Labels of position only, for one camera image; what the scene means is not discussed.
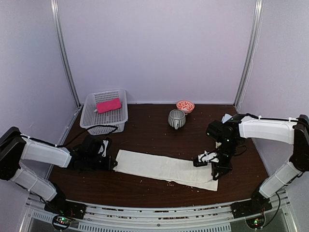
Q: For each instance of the pink microfibre towel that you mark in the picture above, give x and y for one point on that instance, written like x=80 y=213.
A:
x=107 y=106

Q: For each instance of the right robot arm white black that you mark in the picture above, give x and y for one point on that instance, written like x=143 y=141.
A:
x=284 y=141

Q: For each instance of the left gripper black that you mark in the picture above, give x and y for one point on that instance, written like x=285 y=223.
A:
x=107 y=164

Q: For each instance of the grey striped ceramic mug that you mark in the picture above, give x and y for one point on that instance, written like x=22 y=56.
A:
x=176 y=119

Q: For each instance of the right aluminium corner post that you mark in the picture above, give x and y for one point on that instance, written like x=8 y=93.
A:
x=248 y=64

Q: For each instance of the aluminium corner post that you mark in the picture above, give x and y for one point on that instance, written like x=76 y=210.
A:
x=63 y=52
x=248 y=64

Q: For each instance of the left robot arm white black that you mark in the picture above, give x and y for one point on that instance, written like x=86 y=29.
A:
x=21 y=155

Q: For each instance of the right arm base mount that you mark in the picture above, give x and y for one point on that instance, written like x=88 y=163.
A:
x=248 y=208

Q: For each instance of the yellow green patterned towel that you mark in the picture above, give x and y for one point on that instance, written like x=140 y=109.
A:
x=217 y=145

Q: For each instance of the aluminium front rail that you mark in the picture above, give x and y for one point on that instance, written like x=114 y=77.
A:
x=203 y=218

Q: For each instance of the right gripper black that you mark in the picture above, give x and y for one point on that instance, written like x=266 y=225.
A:
x=226 y=168

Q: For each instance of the light blue towel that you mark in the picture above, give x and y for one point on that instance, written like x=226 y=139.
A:
x=226 y=117

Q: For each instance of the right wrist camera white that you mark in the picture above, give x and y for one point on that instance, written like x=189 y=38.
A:
x=205 y=158

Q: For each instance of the beige towel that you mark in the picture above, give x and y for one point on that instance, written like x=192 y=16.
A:
x=165 y=168

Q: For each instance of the white perforated plastic basket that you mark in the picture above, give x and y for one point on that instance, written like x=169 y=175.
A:
x=112 y=121

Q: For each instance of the red white patterned bowl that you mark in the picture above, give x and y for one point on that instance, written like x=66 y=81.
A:
x=186 y=106

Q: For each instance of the left aluminium corner post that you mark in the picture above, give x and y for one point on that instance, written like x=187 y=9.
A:
x=63 y=52

